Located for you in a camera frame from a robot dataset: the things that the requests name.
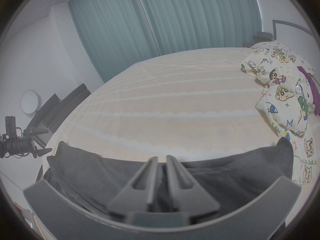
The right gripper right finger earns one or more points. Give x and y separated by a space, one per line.
190 194

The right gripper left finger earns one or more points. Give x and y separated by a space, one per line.
140 194

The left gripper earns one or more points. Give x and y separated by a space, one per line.
22 145

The black T-shirt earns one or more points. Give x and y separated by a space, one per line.
87 169

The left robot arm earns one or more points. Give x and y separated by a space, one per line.
10 124

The bed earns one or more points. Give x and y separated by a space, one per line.
175 104

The black dressing table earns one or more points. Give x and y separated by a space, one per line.
45 111

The round white mirror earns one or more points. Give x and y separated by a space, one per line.
30 101

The black chest of drawers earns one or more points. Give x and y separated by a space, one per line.
72 101

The purple garment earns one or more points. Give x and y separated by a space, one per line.
312 89

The grey bedside table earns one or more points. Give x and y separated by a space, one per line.
262 35

